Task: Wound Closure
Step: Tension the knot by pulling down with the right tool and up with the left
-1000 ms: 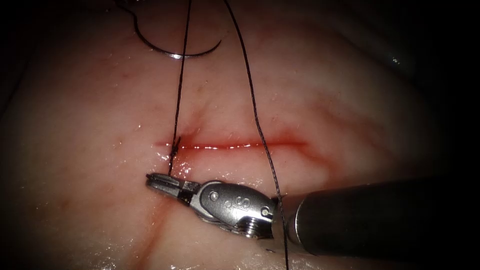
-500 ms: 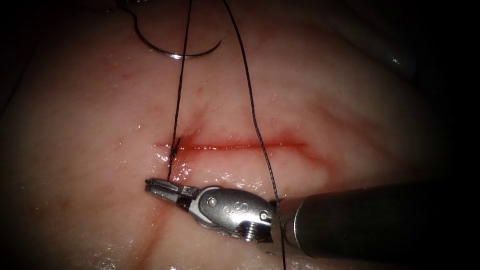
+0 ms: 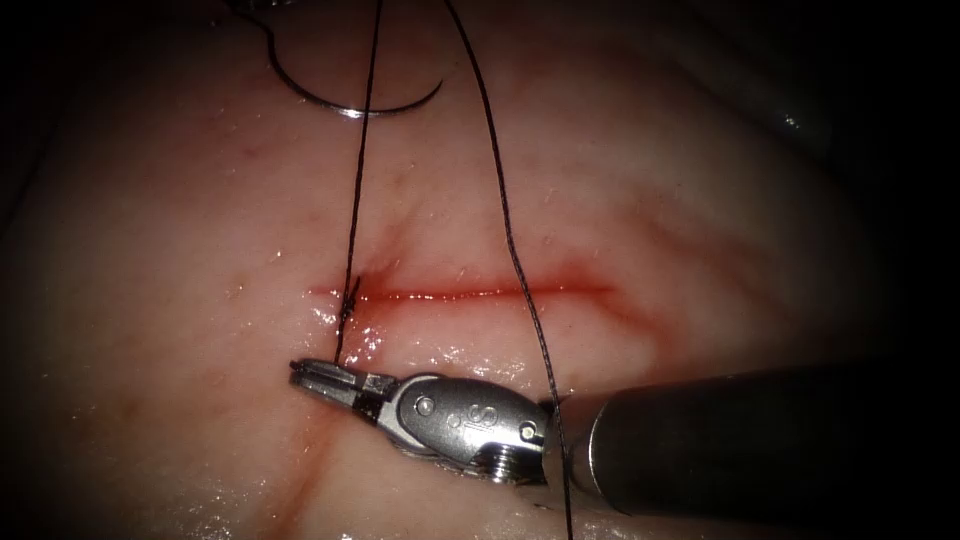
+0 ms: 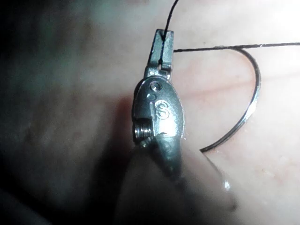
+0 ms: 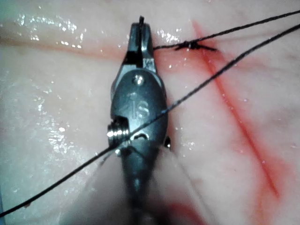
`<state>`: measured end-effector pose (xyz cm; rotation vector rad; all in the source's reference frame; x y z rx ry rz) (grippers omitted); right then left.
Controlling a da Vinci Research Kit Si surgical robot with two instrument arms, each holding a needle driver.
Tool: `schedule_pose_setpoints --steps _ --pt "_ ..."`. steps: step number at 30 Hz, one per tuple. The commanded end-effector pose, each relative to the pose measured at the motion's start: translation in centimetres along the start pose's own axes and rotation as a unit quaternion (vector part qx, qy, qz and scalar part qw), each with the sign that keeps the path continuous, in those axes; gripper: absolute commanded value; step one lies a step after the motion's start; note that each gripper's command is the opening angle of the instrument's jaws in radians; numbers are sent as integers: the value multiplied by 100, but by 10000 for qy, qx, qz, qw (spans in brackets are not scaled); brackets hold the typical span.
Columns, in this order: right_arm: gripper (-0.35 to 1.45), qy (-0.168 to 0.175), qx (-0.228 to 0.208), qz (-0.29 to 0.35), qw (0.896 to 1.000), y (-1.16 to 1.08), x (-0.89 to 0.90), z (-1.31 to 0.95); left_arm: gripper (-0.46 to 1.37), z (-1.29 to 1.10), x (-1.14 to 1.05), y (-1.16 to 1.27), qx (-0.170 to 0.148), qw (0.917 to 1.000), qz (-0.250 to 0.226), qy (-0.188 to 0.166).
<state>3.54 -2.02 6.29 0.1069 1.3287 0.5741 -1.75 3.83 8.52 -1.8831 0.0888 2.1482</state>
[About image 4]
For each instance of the left arm needle driver jaw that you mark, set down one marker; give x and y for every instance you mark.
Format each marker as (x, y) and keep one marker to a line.
(167, 52)
(155, 54)

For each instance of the left arm needle driver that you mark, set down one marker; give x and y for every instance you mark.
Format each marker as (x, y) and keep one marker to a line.
(167, 117)

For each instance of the black thread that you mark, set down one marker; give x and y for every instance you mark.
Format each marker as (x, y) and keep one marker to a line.
(234, 46)

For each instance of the dark left arm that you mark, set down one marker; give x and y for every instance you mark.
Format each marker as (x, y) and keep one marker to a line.
(161, 201)

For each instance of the tissue pad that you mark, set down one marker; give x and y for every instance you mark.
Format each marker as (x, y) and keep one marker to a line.
(234, 98)

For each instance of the curved steel needle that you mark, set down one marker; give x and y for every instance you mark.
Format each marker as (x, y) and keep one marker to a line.
(257, 93)

